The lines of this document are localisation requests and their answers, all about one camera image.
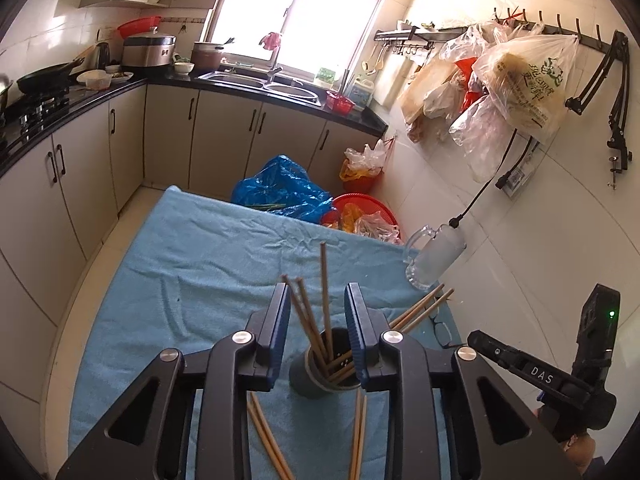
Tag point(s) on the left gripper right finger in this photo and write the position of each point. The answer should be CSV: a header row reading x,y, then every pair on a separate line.
x,y
449,410

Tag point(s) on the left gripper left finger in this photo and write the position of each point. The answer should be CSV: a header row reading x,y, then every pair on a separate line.
x,y
145,433

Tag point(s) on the wooden chopstick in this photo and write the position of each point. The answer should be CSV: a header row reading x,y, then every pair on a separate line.
x,y
400,329
355,435
360,437
400,321
315,334
269,431
300,311
266,442

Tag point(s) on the right hand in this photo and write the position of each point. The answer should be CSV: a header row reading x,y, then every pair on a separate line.
x,y
579,449

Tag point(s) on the black framed eyeglasses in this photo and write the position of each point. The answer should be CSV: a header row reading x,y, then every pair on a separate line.
x,y
445,330

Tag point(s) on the wooden chopstick on cloth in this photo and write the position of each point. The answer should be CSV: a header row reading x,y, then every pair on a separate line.
x,y
360,437
269,431
355,435
266,442

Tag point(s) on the wooden chopstick in holder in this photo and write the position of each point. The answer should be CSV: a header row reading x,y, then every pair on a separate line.
x,y
315,334
400,321

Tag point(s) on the blue table cloth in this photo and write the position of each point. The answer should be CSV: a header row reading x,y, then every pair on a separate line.
x,y
195,272

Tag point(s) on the dark grey utensil holder cup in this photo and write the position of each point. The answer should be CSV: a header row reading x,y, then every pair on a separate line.
x,y
313,380

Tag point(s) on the glass beer mug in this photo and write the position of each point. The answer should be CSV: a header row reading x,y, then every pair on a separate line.
x,y
430,252

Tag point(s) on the red plastic basin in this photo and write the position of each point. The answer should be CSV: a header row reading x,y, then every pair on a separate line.
x,y
363,215

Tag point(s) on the blue plastic bag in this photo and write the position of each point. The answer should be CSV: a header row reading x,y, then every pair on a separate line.
x,y
283,187

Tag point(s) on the white plastic shopping bag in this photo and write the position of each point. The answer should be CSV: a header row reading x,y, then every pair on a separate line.
x,y
526,79

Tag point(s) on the black frying pan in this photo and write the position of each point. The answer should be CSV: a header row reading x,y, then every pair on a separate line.
x,y
47,78

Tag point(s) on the silver rice cooker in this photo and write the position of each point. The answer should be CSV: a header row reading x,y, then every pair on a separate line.
x,y
148,50

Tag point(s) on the brown cooking pot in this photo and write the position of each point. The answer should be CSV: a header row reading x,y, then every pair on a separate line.
x,y
207,55

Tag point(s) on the sink faucet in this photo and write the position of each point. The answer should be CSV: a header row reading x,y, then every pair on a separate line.
x,y
272,43

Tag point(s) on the red colander basket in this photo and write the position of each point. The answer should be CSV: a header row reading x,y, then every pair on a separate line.
x,y
138,26

